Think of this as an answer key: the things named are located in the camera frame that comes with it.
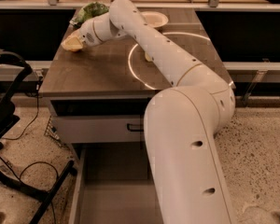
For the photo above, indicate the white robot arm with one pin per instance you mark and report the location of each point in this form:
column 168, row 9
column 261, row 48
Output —
column 179, row 123

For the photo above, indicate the orange fruit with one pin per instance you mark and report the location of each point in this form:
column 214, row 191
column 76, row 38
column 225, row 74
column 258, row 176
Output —
column 72, row 43

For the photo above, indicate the black drawer handle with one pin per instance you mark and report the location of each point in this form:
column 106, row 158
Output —
column 134, row 127

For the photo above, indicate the white bowl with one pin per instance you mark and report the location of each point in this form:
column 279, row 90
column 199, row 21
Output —
column 155, row 19

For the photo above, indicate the open lower grey drawer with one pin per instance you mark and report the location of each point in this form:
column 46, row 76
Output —
column 114, row 186

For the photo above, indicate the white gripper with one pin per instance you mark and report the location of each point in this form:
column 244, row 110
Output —
column 87, row 34

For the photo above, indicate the green chip bag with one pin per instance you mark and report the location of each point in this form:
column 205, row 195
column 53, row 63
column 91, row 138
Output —
column 89, row 11

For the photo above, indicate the green yellow sponge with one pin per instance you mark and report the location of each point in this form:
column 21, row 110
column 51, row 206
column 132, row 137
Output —
column 148, row 58

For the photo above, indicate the upper grey drawer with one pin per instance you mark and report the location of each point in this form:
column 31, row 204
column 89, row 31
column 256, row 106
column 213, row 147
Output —
column 97, row 129

